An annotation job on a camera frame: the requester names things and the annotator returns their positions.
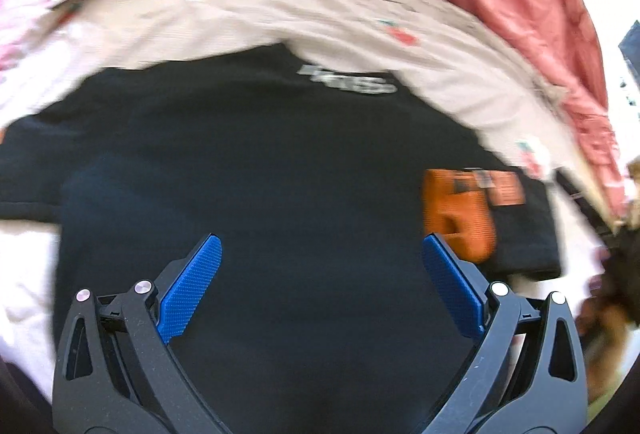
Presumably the black IKIS t-shirt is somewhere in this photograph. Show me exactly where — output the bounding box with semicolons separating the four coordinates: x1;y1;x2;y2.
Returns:
0;42;562;434

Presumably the beige strawberry bear blanket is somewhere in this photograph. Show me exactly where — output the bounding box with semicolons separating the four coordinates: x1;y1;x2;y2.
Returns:
1;0;625;216

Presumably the black flat television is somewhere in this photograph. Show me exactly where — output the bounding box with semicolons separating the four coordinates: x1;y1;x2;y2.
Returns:
618;20;640;84

